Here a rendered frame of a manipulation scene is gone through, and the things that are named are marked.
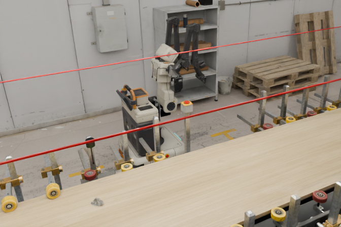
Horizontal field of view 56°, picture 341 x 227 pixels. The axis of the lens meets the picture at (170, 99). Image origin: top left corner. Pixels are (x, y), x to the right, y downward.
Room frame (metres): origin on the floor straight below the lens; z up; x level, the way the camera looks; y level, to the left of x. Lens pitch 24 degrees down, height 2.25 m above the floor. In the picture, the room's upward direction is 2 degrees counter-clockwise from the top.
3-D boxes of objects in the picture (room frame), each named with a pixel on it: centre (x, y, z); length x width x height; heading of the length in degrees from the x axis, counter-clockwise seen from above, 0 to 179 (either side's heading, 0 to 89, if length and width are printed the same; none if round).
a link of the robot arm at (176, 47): (3.64, -0.09, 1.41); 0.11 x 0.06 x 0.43; 24
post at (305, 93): (2.75, -1.25, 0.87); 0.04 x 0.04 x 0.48; 24
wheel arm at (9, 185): (1.74, 1.08, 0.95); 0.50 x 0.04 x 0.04; 24
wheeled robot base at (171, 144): (3.26, 0.23, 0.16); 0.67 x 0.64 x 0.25; 114
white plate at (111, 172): (1.97, 0.55, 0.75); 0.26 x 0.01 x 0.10; 114
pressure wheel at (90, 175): (1.83, 0.57, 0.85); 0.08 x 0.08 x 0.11
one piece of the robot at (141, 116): (3.22, 0.32, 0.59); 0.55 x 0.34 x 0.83; 24
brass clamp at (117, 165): (2.02, 0.36, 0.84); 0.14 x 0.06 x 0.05; 114
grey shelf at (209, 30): (4.94, -0.29, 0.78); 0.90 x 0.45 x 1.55; 114
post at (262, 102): (2.54, -0.80, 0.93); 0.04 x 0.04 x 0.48; 24
